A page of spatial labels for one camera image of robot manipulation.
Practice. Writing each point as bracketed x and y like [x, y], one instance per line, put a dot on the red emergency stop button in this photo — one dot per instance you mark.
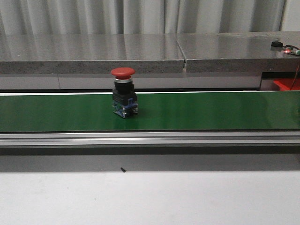
[124, 98]

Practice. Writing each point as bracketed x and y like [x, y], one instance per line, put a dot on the grey stone slab left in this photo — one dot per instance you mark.
[89, 54]

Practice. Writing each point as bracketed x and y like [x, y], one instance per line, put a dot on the grey stone slab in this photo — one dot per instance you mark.
[238, 52]
[89, 54]

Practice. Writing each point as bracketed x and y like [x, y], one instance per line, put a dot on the green conveyor belt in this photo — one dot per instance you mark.
[157, 111]

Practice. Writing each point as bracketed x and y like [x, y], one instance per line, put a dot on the grey stone slab right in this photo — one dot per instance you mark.
[238, 52]

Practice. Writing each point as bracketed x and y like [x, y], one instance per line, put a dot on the red plastic bin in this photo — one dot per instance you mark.
[286, 84]

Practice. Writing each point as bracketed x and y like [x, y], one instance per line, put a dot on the black sensor module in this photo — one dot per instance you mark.
[277, 44]

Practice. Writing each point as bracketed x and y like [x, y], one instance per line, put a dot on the green circuit board red LED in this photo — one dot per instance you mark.
[292, 51]

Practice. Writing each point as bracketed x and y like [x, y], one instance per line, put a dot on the grey curtain backdrop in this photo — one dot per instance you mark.
[139, 16]

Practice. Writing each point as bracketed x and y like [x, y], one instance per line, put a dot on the aluminium conveyor front rail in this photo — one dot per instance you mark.
[151, 138]

